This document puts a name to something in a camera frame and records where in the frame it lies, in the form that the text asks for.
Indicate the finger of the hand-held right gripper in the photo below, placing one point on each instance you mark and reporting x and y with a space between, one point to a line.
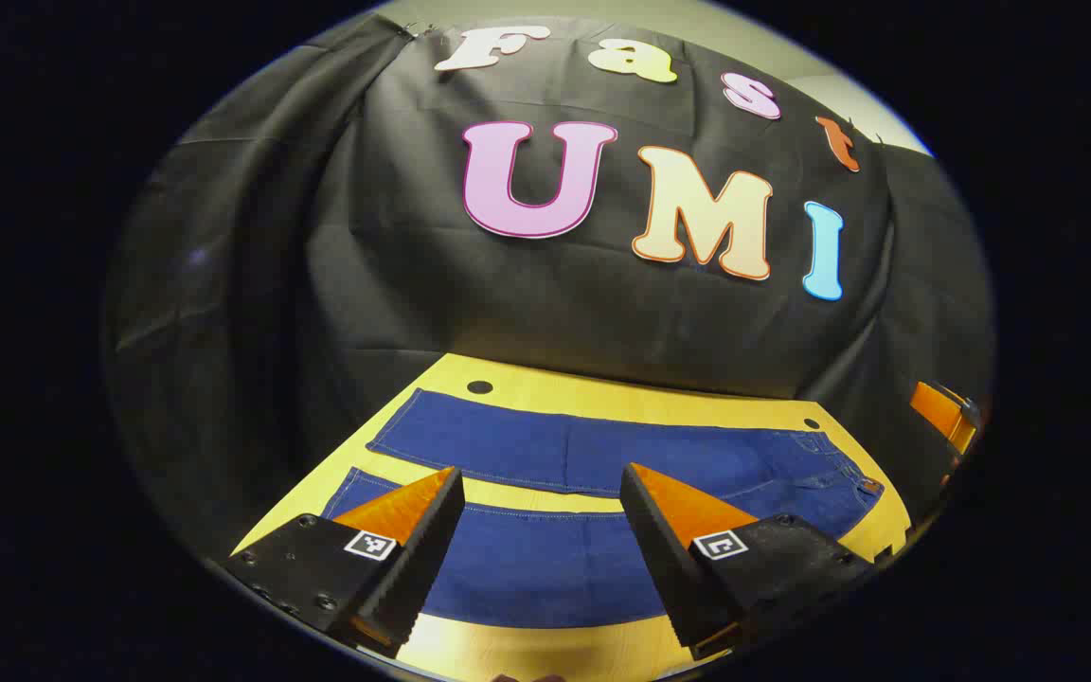
934 407

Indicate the black backdrop cloth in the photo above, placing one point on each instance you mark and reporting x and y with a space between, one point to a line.
508 303

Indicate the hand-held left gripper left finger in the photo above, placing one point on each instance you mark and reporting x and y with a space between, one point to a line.
422 559

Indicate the blue denim jeans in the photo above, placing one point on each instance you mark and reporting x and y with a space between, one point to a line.
555 445

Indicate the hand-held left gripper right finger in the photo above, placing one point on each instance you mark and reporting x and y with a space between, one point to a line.
669 568

